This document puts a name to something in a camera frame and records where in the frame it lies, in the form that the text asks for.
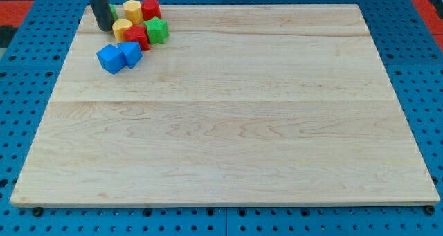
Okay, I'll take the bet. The green star block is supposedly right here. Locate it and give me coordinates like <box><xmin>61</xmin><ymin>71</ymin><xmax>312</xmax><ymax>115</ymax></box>
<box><xmin>144</xmin><ymin>16</ymin><xmax>169</xmax><ymax>44</ymax></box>

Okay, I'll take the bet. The red star block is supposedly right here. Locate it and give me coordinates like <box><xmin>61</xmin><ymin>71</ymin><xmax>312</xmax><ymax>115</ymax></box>
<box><xmin>123</xmin><ymin>25</ymin><xmax>150</xmax><ymax>51</ymax></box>

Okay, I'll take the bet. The yellow heart block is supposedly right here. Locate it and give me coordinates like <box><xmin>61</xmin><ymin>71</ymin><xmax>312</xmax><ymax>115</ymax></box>
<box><xmin>112</xmin><ymin>19</ymin><xmax>133</xmax><ymax>42</ymax></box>

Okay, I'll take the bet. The wooden board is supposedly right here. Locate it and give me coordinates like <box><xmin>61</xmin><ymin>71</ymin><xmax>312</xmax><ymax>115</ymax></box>
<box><xmin>10</xmin><ymin>4</ymin><xmax>440</xmax><ymax>208</ymax></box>

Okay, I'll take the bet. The blue triangle block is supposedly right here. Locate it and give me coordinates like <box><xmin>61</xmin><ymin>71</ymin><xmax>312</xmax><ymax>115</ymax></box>
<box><xmin>118</xmin><ymin>42</ymin><xmax>143</xmax><ymax>69</ymax></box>

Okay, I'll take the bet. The blue cube block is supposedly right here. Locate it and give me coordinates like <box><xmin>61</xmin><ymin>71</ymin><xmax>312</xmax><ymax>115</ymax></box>
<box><xmin>96</xmin><ymin>44</ymin><xmax>127</xmax><ymax>75</ymax></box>

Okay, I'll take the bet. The red cylinder block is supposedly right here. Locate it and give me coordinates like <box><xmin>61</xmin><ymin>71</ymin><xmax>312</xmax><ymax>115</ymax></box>
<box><xmin>141</xmin><ymin>0</ymin><xmax>161</xmax><ymax>21</ymax></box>

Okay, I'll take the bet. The yellow hexagon block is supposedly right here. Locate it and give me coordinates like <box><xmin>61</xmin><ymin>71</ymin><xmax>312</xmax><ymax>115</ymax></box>
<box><xmin>123</xmin><ymin>0</ymin><xmax>143</xmax><ymax>25</ymax></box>

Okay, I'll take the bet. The green block behind pusher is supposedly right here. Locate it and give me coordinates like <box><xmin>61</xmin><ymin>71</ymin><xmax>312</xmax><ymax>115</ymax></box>
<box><xmin>109</xmin><ymin>4</ymin><xmax>119</xmax><ymax>21</ymax></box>

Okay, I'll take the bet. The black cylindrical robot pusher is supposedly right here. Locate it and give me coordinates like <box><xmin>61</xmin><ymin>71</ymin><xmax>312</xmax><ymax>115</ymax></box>
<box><xmin>89</xmin><ymin>0</ymin><xmax>114</xmax><ymax>32</ymax></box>

